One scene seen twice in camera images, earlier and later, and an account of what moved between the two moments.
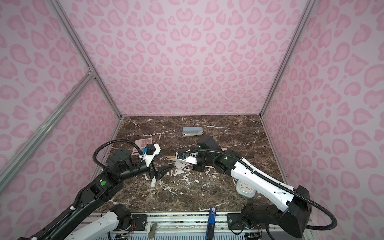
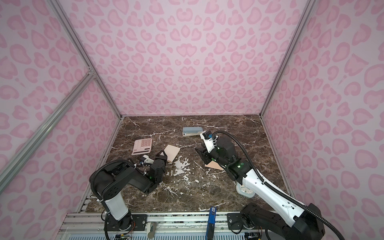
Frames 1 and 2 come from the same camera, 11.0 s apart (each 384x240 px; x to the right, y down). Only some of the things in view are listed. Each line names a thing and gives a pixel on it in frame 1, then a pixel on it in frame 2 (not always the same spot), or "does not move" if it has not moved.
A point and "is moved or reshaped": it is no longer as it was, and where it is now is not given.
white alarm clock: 245,189 does not move
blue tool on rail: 210,230 does not move
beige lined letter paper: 173,158 is moved or reshaped
